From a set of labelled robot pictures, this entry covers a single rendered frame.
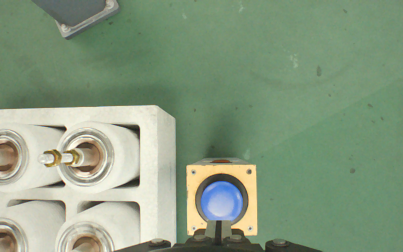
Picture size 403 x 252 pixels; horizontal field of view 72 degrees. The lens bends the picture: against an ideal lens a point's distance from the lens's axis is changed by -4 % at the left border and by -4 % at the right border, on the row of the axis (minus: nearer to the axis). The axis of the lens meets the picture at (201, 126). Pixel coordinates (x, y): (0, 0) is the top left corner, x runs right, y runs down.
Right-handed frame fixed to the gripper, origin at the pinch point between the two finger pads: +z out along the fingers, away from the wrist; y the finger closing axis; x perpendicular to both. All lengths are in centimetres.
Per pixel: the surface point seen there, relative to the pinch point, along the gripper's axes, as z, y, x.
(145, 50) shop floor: 45, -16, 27
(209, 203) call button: 12.0, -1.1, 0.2
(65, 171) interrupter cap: 19.5, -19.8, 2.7
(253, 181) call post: 13.6, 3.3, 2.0
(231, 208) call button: 12.0, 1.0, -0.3
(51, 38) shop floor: 45, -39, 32
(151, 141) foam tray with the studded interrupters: 26.9, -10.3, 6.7
